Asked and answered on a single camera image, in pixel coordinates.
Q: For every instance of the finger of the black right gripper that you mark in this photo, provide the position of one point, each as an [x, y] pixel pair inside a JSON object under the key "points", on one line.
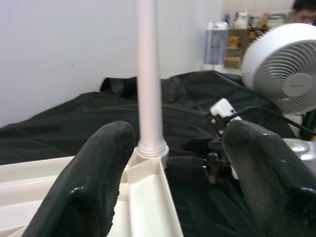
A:
{"points": [[197, 146], [187, 165]]}

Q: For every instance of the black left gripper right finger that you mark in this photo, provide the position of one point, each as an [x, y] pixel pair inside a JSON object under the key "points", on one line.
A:
{"points": [[271, 185]]}

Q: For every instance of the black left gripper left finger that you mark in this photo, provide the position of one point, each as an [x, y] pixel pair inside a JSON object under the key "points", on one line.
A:
{"points": [[81, 192]]}

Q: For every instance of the white plastic table top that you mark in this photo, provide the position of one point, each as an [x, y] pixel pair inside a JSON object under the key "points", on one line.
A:
{"points": [[148, 202]]}

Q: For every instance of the white plastic table leg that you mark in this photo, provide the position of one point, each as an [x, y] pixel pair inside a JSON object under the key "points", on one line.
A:
{"points": [[148, 74]]}

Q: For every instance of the black table cloth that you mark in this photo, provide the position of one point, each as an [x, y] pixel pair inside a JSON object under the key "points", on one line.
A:
{"points": [[74, 118]]}

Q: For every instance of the white round fan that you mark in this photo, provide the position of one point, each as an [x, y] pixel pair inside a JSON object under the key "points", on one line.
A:
{"points": [[271, 61]]}

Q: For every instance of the white tower air purifier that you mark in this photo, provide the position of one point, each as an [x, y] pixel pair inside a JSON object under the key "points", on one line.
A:
{"points": [[216, 44]]}

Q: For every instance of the wooden shelf unit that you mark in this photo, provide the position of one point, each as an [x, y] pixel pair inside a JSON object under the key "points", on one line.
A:
{"points": [[243, 37]]}

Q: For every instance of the blue cup stack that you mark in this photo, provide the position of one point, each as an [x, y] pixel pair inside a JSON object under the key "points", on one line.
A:
{"points": [[227, 19]]}

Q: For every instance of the white jug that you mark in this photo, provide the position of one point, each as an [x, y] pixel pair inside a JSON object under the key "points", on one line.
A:
{"points": [[240, 21]]}

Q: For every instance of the green white box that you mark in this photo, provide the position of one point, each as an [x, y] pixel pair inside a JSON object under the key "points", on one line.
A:
{"points": [[277, 21]]}

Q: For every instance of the person with glasses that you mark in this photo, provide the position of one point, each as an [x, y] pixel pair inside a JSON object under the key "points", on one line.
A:
{"points": [[304, 12]]}

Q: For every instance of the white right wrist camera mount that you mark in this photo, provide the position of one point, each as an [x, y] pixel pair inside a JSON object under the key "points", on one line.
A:
{"points": [[222, 106]]}

